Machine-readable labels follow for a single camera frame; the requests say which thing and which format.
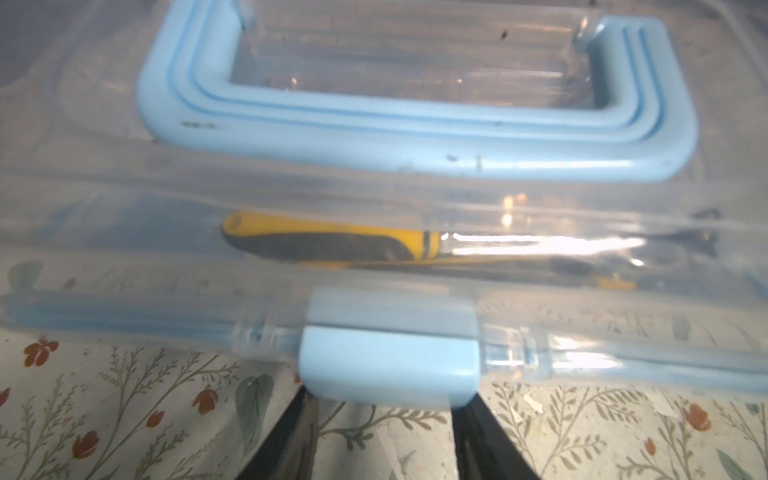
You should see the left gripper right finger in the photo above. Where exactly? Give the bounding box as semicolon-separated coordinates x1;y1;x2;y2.
451;394;540;480

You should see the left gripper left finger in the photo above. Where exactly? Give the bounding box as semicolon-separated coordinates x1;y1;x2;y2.
236;387;319;480

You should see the yellow black utility knife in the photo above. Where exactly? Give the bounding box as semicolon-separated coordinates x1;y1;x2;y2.
300;257;638;292

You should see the yellow black screwdriver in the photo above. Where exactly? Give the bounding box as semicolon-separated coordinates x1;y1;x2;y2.
221;211;718;266

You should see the blue plastic tool box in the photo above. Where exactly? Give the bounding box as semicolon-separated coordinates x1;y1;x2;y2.
1;1;767;409

